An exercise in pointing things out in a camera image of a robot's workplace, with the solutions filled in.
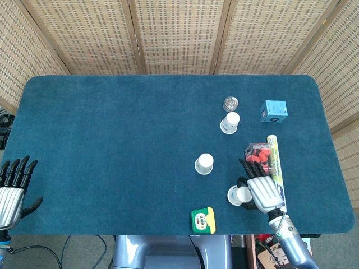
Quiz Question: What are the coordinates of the woven rattan screen panel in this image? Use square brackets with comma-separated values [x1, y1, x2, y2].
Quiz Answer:
[21, 0, 146, 76]
[214, 0, 351, 76]
[122, 0, 232, 76]
[290, 0, 359, 134]
[0, 0, 71, 114]
[330, 126, 359, 202]

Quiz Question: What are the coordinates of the black equipment pile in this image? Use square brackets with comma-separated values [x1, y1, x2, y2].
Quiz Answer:
[0, 113, 15, 150]

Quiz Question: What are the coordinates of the paper cup blue dandelion print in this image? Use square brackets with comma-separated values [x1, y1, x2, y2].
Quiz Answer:
[219, 112, 241, 135]

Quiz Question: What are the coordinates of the light blue speaker box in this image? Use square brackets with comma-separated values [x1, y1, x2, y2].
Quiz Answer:
[259, 100, 288, 123]

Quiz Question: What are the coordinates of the paper cup green leaf print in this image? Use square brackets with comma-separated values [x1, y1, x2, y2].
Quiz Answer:
[194, 152, 214, 175]

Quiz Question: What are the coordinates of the black floor cable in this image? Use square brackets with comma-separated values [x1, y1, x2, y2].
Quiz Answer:
[8, 244, 63, 269]
[96, 234, 113, 260]

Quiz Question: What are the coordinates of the yellow-green tube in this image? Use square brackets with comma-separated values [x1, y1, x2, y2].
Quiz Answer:
[266, 134, 288, 214]

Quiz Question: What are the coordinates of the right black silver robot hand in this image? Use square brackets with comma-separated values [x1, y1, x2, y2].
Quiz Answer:
[237, 159, 284, 215]

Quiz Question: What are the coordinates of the green yellow packet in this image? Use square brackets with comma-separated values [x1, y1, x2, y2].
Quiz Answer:
[191, 206, 217, 234]

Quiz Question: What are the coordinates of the small clear glass jar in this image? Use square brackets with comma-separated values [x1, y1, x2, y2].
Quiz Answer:
[223, 96, 240, 112]

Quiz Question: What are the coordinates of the blue floor cable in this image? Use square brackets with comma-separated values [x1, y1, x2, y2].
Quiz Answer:
[59, 234, 72, 269]

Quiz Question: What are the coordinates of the grey robot torso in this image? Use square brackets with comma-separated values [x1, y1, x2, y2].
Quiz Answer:
[112, 234, 233, 269]

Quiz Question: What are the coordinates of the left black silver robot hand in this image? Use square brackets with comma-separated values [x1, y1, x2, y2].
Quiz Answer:
[0, 155, 44, 229]

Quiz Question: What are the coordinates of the paper cup blue flower outline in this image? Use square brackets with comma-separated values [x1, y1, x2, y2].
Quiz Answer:
[227, 185, 253, 207]

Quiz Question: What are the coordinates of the clear box with red parts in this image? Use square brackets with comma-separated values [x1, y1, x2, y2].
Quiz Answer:
[244, 142, 277, 178]

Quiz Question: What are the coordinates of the dark blue table mat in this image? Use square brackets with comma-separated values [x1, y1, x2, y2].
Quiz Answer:
[8, 74, 355, 235]

